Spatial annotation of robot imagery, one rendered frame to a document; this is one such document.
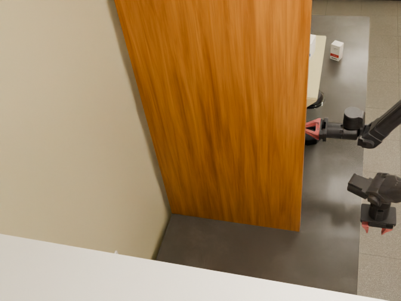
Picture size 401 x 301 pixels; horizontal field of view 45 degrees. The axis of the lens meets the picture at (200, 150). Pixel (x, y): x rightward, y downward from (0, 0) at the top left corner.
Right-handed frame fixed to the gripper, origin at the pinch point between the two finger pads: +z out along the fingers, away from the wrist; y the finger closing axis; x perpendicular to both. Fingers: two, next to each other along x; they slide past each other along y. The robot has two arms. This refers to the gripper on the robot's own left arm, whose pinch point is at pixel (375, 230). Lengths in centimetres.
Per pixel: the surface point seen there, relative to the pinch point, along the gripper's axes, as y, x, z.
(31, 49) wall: 75, 28, -84
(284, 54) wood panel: 29, -5, -62
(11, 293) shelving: 48, 78, -87
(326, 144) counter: 18, -52, 15
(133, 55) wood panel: 71, -5, -60
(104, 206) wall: 76, 25, -30
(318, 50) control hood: 23, -37, -42
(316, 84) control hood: 22, -20, -42
